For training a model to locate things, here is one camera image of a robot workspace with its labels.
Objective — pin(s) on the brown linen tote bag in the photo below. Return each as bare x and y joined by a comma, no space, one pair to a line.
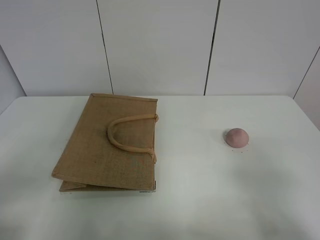
112,147

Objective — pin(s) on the pink peach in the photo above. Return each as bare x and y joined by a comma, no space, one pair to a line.
236,138

